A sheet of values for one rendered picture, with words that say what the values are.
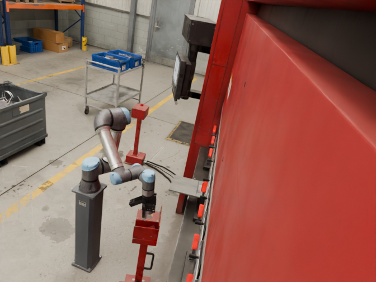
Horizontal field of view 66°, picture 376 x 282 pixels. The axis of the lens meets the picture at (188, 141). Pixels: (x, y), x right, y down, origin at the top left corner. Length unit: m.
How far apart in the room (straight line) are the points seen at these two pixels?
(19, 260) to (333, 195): 2.74
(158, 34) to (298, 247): 9.09
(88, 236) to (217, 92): 1.56
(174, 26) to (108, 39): 2.31
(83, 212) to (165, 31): 7.48
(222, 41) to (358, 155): 2.29
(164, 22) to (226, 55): 6.78
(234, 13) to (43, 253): 2.49
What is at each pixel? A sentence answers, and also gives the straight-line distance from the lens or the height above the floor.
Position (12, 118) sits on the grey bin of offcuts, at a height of 0.54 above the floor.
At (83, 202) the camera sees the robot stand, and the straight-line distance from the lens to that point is 2.22.
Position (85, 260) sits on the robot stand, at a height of 0.12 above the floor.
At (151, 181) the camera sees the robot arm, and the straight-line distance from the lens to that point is 1.69.
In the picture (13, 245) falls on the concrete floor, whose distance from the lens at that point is 2.98.
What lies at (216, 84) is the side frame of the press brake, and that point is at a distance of 2.54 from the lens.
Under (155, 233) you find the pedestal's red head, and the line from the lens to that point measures 1.92.
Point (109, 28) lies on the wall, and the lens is 10.07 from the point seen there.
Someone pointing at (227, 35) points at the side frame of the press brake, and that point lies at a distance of 2.47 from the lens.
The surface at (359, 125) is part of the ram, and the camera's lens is 0.23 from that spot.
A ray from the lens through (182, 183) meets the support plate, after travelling 1.98.
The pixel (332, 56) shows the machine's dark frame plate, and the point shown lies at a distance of 0.57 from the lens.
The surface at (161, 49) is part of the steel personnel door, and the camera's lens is 9.27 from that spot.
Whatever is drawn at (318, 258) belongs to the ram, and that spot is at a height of 1.99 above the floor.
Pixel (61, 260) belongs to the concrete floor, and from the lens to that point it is 2.80.
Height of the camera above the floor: 2.14
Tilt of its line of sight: 27 degrees down
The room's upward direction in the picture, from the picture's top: 12 degrees clockwise
